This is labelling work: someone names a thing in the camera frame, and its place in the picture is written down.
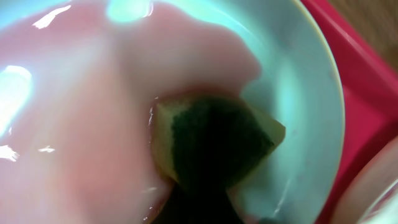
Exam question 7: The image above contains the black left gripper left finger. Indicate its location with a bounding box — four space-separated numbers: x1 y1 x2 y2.
152 186 199 224

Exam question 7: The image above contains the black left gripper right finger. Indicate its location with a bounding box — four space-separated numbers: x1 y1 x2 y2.
198 186 244 224

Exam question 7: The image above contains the green and yellow sponge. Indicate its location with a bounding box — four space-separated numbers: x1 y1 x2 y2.
150 95 285 194

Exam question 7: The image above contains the light blue plate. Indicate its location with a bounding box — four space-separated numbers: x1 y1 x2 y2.
330 142 397 224
0 0 346 224

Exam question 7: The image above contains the red plastic tray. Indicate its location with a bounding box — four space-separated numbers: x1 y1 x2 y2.
302 0 397 223

